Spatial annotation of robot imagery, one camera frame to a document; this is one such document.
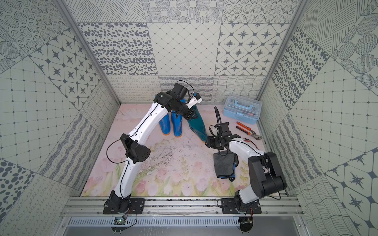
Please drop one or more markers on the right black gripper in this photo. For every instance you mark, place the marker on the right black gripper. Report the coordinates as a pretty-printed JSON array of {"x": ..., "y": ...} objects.
[{"x": 210, "y": 143}]

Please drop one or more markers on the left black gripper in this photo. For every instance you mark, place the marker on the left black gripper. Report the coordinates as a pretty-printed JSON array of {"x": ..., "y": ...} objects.
[{"x": 183, "y": 109}]

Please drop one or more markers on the blue rubber boot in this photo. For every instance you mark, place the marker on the blue rubber boot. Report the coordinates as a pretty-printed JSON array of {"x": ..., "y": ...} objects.
[
  {"x": 176, "y": 120},
  {"x": 165, "y": 125}
]

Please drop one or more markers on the green rubber boot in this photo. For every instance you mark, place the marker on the green rubber boot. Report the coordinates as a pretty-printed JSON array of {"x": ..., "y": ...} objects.
[{"x": 197, "y": 125}]

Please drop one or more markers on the grey blue microfibre cloth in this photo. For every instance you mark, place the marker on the grey blue microfibre cloth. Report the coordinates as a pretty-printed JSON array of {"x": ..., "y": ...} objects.
[{"x": 225, "y": 163}]

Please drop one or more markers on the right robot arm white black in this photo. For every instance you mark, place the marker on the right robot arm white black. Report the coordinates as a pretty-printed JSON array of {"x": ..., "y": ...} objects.
[{"x": 265, "y": 173}]

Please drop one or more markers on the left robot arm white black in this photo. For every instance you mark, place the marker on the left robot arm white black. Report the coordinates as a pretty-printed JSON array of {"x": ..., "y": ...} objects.
[{"x": 136, "y": 151}]

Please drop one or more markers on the light blue plastic toolbox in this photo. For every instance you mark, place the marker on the light blue plastic toolbox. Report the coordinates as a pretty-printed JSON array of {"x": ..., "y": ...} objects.
[{"x": 243, "y": 109}]

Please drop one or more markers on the orange handled pliers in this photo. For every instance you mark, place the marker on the orange handled pliers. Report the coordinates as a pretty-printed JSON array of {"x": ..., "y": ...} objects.
[{"x": 247, "y": 130}]

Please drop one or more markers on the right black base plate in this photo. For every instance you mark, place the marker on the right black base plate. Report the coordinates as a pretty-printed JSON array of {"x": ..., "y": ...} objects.
[{"x": 233, "y": 206}]

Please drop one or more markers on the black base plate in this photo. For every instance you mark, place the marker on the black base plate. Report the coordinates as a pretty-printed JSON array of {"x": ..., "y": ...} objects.
[
  {"x": 117, "y": 206},
  {"x": 233, "y": 206}
]

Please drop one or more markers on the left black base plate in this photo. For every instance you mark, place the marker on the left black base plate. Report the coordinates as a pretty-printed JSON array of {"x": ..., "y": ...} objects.
[{"x": 117, "y": 206}]

